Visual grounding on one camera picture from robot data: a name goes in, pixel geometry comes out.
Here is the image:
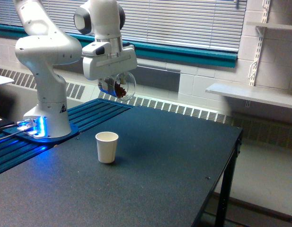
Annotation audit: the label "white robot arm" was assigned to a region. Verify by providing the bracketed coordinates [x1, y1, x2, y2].
[14, 0, 137, 140]

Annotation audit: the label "black cable at base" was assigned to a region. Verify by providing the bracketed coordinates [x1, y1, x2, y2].
[0, 122, 26, 142]

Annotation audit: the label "white window blinds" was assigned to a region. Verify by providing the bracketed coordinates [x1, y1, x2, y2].
[0, 0, 248, 53]

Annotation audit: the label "teal window sill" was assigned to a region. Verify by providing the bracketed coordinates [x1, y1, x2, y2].
[0, 25, 238, 68]

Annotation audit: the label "baseboard radiator vent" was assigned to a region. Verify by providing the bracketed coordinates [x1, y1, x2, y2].
[0, 68, 292, 149]

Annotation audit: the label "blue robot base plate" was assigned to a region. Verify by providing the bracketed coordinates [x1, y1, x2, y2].
[2, 123, 79, 144]

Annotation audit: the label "white upper wall shelf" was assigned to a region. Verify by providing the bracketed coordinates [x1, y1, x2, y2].
[247, 22, 292, 31]

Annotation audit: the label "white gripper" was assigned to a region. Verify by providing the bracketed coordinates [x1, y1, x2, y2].
[82, 42, 137, 80]

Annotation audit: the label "clear plastic cup with nuts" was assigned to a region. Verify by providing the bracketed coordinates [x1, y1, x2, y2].
[98, 71, 136, 101]

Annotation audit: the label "white paper cup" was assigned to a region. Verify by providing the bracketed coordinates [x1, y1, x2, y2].
[95, 131, 119, 164]

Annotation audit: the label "blue slotted aluminium rails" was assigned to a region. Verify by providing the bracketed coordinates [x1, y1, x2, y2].
[0, 99, 131, 174]

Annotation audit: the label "white surface at left edge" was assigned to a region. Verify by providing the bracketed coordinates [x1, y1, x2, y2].
[0, 76, 14, 85]

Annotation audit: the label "white wall shelf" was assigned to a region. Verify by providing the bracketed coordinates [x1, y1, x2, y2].
[205, 82, 292, 109]
[247, 22, 292, 31]

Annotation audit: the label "black table leg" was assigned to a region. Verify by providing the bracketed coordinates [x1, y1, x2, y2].
[214, 131, 243, 227]

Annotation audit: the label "white shelf bracket rail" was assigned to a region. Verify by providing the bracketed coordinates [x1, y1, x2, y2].
[248, 0, 271, 87]

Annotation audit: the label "white lower wall shelf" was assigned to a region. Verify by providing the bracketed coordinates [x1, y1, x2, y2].
[205, 82, 292, 109]

